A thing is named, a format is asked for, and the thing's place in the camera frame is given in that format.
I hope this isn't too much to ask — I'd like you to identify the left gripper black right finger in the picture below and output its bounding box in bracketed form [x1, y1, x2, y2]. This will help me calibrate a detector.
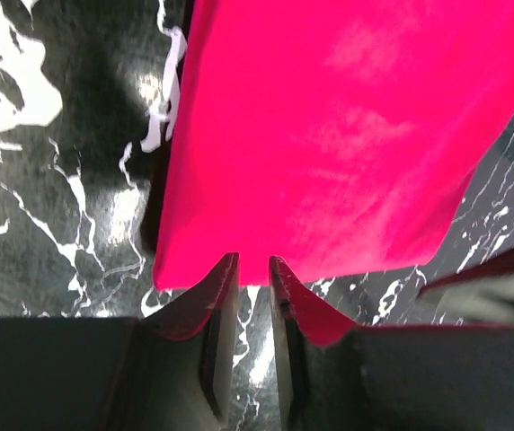
[269, 257, 514, 430]

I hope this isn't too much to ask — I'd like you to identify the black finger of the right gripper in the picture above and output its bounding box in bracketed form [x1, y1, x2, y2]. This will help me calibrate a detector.
[418, 248, 514, 324]

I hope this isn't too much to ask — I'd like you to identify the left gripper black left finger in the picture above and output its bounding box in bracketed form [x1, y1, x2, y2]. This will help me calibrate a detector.
[0, 253, 239, 430]

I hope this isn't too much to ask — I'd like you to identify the pink red t shirt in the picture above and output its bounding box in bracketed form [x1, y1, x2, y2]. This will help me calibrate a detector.
[154, 1, 514, 290]

